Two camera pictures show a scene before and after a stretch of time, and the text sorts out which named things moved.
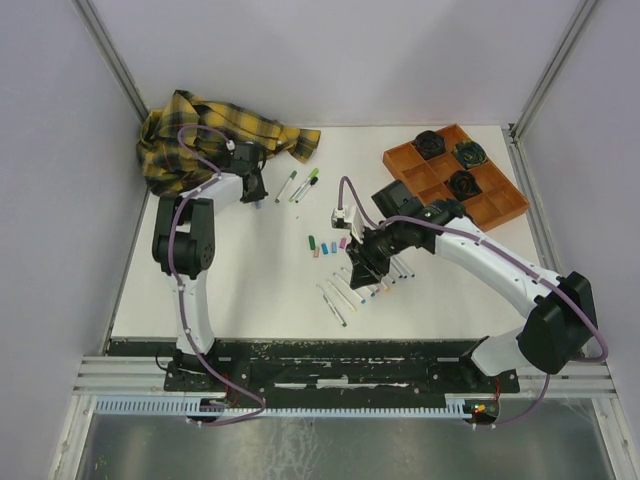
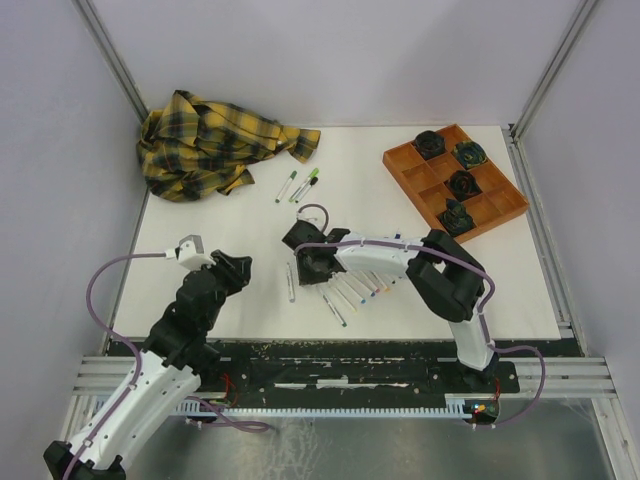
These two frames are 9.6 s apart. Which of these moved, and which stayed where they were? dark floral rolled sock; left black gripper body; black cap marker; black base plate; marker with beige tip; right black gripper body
Moved: right black gripper body; left black gripper body
Stayed: marker with beige tip; black cap marker; dark floral rolled sock; black base plate
